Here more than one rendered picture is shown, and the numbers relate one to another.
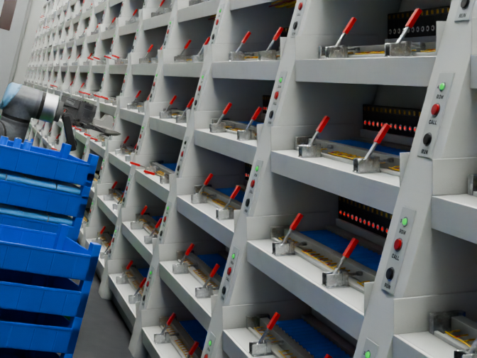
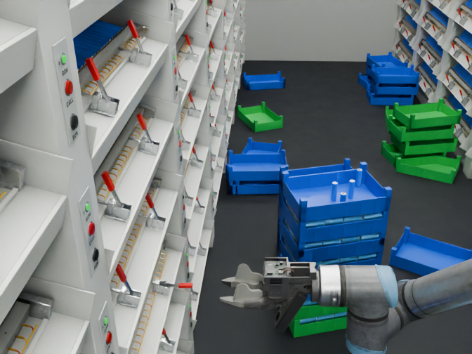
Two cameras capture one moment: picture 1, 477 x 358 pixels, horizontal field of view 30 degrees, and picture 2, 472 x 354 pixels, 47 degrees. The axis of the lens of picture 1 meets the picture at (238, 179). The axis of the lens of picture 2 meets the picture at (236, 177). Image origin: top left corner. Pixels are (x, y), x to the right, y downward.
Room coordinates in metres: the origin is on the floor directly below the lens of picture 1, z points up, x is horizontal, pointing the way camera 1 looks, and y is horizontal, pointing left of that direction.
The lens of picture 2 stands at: (3.76, 0.79, 1.40)
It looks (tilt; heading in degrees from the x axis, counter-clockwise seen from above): 28 degrees down; 201
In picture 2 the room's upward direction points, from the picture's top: 1 degrees counter-clockwise
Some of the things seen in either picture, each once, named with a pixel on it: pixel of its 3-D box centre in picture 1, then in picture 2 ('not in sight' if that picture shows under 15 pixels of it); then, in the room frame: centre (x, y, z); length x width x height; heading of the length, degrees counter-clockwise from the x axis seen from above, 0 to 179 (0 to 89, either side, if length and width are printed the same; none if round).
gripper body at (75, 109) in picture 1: (76, 113); (289, 282); (2.84, 0.56, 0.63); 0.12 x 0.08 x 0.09; 108
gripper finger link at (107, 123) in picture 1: (108, 124); (242, 274); (2.84, 0.45, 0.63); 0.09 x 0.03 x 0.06; 95
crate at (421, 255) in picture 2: not in sight; (433, 256); (1.76, 0.88, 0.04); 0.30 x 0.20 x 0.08; 79
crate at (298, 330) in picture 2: not in sight; (324, 303); (2.20, 0.53, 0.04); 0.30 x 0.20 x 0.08; 124
